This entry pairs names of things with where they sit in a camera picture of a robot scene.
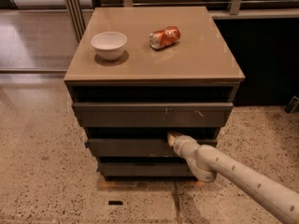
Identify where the grey top drawer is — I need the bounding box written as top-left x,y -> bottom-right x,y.
72,103 -> 233,128

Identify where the small dark floor device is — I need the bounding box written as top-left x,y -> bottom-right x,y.
284,96 -> 299,114

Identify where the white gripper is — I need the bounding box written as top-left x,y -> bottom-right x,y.
167,132 -> 200,162

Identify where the white ceramic bowl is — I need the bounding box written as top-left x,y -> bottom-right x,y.
91,32 -> 127,61

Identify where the metal railing frame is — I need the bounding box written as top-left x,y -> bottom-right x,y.
65,0 -> 299,37

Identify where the grey drawer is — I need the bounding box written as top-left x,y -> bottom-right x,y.
98,162 -> 192,177
88,137 -> 219,158
72,103 -> 233,128

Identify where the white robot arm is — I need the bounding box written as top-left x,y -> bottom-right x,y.
167,132 -> 299,224

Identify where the grey three-drawer cabinet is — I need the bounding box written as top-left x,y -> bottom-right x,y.
64,7 -> 244,166

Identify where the grey bottom drawer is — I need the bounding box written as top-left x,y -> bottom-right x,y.
98,162 -> 192,177

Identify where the crushed orange soda can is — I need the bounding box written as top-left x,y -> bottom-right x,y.
149,26 -> 181,50

